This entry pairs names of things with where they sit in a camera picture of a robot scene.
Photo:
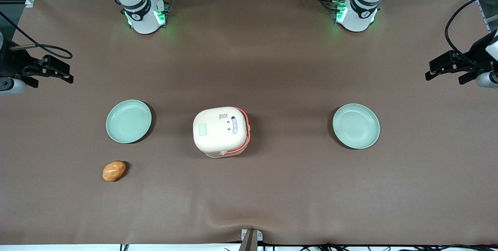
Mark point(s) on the pale green round plate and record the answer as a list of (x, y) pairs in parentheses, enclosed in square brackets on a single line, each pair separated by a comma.
[(128, 121), (356, 126)]

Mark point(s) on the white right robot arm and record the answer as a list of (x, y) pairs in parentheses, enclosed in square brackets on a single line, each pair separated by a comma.
[(142, 13)]

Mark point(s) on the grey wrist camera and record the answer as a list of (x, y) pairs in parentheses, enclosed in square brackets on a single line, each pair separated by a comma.
[(488, 79), (11, 86)]

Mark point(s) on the grey metal camera mount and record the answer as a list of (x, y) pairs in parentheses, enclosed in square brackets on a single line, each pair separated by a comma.
[(251, 240)]

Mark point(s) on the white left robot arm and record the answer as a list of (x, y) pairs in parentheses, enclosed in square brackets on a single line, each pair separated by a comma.
[(358, 13)]

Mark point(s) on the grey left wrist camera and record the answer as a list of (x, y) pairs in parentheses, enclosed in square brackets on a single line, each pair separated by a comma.
[(488, 79)]

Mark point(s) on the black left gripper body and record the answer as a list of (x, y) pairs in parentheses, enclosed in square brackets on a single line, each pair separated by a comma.
[(475, 53)]

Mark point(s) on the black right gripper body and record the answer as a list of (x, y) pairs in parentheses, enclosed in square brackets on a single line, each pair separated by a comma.
[(11, 62)]

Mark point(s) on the brown table mat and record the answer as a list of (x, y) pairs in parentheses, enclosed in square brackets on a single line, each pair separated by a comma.
[(272, 60)]

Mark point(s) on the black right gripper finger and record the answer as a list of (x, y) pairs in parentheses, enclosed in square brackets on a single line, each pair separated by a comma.
[(58, 70), (31, 81)]

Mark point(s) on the orange-brown bread roll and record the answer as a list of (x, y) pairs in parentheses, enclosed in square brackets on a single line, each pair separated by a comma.
[(114, 171)]

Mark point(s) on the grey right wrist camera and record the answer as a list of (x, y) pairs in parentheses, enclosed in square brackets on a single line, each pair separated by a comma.
[(11, 86)]

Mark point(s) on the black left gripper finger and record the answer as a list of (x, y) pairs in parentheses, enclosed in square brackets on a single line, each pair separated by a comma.
[(447, 66), (470, 78)]

